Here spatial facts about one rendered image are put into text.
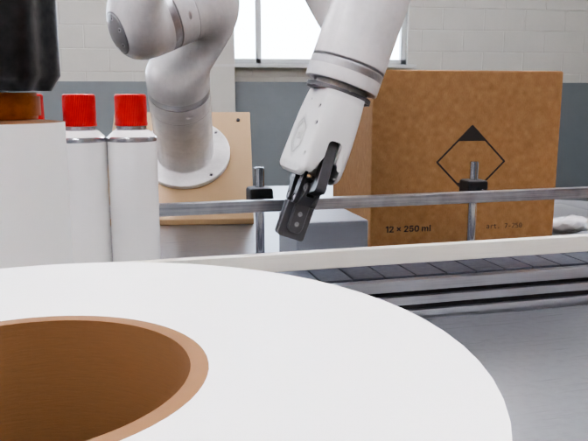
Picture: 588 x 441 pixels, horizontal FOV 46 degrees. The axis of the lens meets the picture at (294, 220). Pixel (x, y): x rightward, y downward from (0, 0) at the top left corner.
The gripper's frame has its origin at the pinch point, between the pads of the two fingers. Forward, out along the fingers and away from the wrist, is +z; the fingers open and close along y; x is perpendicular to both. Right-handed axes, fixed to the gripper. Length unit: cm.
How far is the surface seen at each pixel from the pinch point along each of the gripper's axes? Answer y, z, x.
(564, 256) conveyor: 0.8, -6.2, 35.7
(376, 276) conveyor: 3.5, 2.9, 10.5
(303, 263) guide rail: 4.5, 3.8, 1.2
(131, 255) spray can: 1.9, 8.6, -16.3
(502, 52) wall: -497, -162, 294
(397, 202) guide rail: -3.3, -5.8, 13.0
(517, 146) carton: -17.8, -19.6, 35.5
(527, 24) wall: -495, -193, 306
